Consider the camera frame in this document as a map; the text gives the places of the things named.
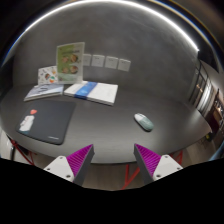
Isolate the small white illustrated card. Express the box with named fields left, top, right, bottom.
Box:
left=38, top=66, right=58, bottom=85

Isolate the black mouse pad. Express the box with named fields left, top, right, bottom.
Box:
left=16, top=100, right=76, bottom=145

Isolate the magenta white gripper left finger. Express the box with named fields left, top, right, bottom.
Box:
left=44, top=144, right=94, bottom=186

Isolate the green standing menu card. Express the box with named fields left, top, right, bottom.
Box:
left=56, top=42, right=85, bottom=84

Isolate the grey booklet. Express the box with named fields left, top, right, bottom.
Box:
left=24, top=84, right=64, bottom=101

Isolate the dark window frame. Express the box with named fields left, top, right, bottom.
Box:
left=188, top=60, right=213, bottom=115

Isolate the white blue flat box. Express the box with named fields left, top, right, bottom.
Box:
left=64, top=81, right=118, bottom=105

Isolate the white wall socket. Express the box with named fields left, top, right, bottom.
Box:
left=91, top=55, right=105, bottom=67
left=83, top=54, right=91, bottom=66
left=118, top=59, right=131, bottom=72
left=105, top=56, right=118, bottom=69

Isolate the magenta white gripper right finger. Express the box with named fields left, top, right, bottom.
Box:
left=134, top=144, right=182, bottom=185

